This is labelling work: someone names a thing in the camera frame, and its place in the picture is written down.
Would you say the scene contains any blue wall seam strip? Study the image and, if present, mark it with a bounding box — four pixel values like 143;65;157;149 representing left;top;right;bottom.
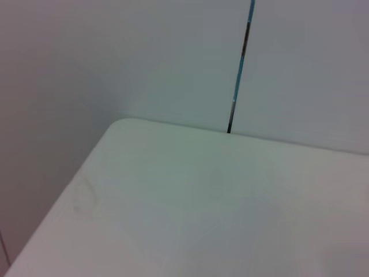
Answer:
227;0;256;134

